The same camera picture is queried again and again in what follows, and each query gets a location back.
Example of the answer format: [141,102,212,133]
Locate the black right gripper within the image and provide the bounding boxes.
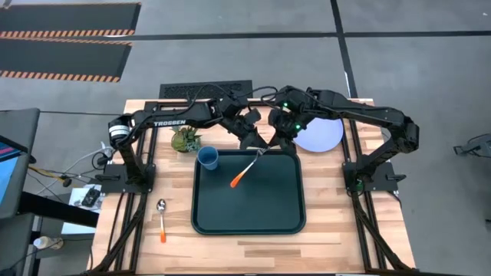
[267,106,305,156]

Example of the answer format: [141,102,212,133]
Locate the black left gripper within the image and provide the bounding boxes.
[221,107,270,151]

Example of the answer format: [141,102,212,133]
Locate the metal fork orange handle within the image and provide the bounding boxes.
[229,147,270,189]

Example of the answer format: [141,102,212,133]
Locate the lavender round plate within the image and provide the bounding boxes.
[293,117,344,153]

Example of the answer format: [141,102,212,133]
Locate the blue plastic cup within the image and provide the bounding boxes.
[196,146,220,171]

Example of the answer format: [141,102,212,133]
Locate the dark green plastic tray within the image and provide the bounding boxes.
[190,148,307,236]

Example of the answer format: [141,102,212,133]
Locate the small potted succulent plant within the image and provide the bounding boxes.
[170,125,203,154]

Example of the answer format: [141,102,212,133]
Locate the black floor vent grille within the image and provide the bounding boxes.
[159,79,254,100]

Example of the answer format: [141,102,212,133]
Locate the small black controller device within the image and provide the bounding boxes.
[81,186,101,209]

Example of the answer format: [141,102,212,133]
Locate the black floor stand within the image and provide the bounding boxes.
[453,133,491,159]

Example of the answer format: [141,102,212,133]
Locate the white paper sheet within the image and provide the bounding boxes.
[61,187,104,235]

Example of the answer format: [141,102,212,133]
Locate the black mat with hazard stripe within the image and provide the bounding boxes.
[0,38,133,84]
[0,2,142,39]

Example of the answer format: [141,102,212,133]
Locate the clear plastic bottle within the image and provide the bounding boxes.
[33,235,64,251]

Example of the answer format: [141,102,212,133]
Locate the computer monitor blue screen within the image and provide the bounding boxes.
[0,136,30,220]

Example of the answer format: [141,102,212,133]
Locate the metal spoon orange handle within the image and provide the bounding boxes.
[156,199,168,244]

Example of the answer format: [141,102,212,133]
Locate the black aluminium extrusion frame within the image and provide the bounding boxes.
[87,98,417,276]

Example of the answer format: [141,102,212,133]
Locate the white cable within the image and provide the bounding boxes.
[63,140,116,174]

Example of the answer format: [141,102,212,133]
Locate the yellow cable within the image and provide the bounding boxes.
[27,163,64,182]

